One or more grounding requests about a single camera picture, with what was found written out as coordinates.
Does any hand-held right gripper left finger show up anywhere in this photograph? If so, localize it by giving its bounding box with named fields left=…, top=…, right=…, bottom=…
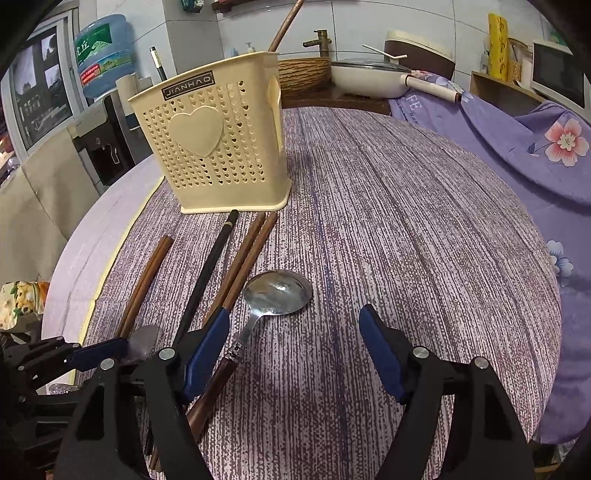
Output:
left=55, top=307, right=232, bottom=480

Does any dark wooden counter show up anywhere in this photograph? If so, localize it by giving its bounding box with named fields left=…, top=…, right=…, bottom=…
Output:
left=281, top=89, right=392, bottom=117

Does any window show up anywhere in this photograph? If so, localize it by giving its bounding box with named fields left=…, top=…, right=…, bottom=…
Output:
left=0, top=9, right=88, bottom=162

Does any white rolling pin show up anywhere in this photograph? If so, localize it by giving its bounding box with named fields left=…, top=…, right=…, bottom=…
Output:
left=404, top=74, right=462, bottom=103

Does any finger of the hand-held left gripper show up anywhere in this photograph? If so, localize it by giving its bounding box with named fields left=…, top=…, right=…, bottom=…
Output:
left=2, top=337, right=130, bottom=376

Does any white ladle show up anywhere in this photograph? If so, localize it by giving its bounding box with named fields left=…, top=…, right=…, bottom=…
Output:
left=362, top=44, right=409, bottom=62

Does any pale lilac table cover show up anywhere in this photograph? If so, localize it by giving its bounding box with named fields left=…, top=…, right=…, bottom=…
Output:
left=41, top=154, right=165, bottom=384

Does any woven basket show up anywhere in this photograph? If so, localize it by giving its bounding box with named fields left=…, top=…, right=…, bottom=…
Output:
left=277, top=57, right=333, bottom=97

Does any metal spoon with wooden handle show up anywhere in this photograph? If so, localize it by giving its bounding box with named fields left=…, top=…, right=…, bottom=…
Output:
left=185, top=270, right=314, bottom=444

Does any purple floral cloth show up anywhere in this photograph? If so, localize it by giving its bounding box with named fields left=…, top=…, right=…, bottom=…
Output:
left=388, top=69, right=591, bottom=446

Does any grey metal spatula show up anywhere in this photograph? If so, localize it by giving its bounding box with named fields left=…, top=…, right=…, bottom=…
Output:
left=124, top=324, right=162, bottom=364

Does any purple striped tablecloth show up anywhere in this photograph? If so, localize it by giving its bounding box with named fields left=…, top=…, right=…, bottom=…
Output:
left=83, top=106, right=563, bottom=480

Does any white microwave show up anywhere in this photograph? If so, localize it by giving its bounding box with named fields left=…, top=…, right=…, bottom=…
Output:
left=530, top=39, right=588, bottom=110

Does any cream perforated utensil holder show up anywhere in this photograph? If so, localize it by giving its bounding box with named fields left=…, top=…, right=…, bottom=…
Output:
left=127, top=51, right=294, bottom=215

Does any white pan with glass lid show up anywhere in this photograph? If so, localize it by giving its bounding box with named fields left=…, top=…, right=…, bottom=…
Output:
left=329, top=58, right=413, bottom=100

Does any floral printed packet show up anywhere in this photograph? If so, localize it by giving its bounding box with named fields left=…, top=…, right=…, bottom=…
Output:
left=0, top=279, right=48, bottom=331

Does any beige cover cloth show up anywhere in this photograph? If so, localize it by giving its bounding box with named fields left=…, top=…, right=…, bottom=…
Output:
left=0, top=124, right=101, bottom=287

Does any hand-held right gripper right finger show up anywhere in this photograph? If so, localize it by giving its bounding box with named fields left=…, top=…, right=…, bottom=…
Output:
left=359, top=304, right=539, bottom=480

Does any yellow roll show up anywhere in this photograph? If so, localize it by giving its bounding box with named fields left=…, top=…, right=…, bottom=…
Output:
left=488, top=13, right=511, bottom=84

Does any brass faucet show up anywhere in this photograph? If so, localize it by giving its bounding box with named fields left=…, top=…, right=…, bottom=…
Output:
left=302, top=30, right=333, bottom=61

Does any water dispenser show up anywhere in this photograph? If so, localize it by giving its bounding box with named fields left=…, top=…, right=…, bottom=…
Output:
left=69, top=76, right=155, bottom=195

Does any white and brown rice cooker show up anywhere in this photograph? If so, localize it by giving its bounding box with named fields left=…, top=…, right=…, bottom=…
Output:
left=383, top=30, right=456, bottom=83

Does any blue water bottle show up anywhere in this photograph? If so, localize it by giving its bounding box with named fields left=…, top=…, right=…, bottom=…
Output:
left=74, top=14, right=139, bottom=100

